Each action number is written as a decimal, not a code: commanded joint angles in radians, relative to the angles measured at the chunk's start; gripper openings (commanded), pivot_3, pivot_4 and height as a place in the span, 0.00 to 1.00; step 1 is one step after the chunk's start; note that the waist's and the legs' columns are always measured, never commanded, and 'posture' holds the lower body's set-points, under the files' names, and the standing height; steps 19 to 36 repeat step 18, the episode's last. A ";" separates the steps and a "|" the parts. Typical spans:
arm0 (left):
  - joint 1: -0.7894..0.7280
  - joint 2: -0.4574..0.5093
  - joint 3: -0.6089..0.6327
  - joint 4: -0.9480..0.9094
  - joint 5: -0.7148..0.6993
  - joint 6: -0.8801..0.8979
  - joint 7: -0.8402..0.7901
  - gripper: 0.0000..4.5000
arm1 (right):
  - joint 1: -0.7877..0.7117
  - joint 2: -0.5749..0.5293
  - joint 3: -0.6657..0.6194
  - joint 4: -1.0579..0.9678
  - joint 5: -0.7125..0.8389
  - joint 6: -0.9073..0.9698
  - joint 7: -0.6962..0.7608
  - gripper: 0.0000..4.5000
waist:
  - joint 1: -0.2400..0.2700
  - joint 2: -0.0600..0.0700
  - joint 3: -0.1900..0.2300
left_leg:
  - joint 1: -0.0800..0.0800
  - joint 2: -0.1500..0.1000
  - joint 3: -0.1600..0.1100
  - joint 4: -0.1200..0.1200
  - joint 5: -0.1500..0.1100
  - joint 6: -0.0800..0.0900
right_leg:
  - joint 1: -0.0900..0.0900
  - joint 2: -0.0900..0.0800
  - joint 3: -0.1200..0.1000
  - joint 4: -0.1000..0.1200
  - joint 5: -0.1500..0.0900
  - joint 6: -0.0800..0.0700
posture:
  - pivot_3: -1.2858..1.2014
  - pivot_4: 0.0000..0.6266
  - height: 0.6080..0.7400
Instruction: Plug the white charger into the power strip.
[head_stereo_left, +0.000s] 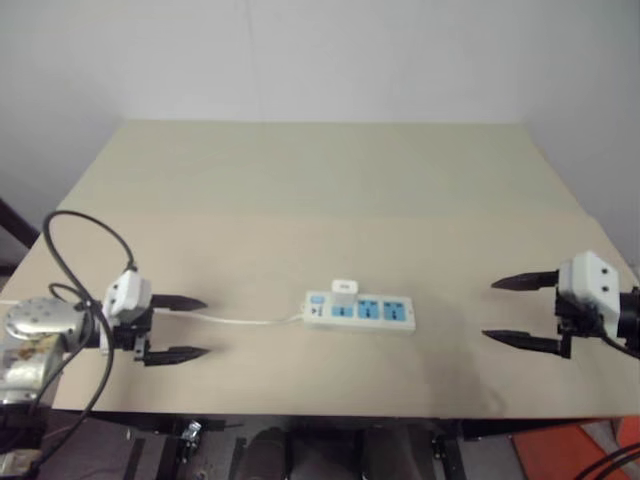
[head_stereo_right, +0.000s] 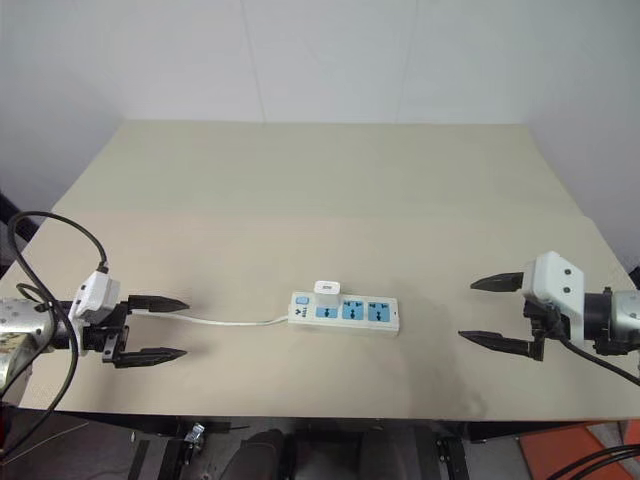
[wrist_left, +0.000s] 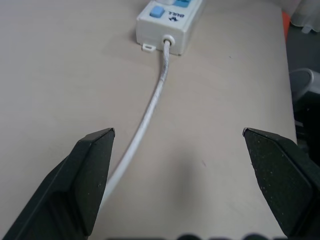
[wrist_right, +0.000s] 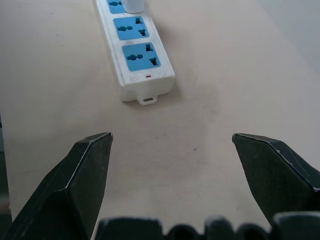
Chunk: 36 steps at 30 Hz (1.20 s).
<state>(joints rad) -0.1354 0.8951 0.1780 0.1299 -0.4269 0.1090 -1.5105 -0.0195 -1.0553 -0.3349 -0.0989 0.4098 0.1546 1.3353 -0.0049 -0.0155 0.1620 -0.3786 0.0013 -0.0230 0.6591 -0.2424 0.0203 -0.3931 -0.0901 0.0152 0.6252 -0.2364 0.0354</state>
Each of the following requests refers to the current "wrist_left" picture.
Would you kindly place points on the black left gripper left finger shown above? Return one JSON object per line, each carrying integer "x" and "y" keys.
{"x": 72, "y": 185}

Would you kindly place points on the translucent white plastic object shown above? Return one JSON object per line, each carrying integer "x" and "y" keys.
{"x": 305, "y": 15}

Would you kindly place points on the white power strip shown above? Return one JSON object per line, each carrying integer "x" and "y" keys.
{"x": 167, "y": 25}

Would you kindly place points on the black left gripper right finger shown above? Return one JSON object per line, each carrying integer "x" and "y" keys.
{"x": 280, "y": 180}

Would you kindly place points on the grey rounded object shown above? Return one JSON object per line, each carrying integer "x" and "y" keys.
{"x": 303, "y": 83}

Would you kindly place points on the orange object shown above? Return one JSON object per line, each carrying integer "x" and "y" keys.
{"x": 285, "y": 23}

